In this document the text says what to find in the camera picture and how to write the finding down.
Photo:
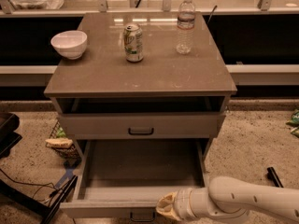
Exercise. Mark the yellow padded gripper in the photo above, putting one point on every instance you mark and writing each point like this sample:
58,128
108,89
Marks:
181,203

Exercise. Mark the grey drawer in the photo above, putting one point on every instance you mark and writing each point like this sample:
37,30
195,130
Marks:
126,178
141,126

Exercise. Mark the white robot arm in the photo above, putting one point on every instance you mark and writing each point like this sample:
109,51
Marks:
229,200

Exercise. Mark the grey drawer cabinet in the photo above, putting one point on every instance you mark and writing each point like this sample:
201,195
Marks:
104,82

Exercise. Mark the black bar right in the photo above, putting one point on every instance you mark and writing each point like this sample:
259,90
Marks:
273,176

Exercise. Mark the green snack bags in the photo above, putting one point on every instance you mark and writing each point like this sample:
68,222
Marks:
294,122

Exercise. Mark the black stand left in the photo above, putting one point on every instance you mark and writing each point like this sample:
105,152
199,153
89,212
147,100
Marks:
47,212

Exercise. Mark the green white soda can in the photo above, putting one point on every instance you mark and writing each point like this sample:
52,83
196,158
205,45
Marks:
133,43

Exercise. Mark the black chair base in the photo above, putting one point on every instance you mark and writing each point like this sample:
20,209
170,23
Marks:
9,123

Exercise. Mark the white bowl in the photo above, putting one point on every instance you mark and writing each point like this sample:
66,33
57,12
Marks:
70,44

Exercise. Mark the clear plastic water bottle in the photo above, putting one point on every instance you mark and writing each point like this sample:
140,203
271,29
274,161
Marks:
185,26

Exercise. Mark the wire basket with snacks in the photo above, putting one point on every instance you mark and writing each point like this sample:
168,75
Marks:
61,144

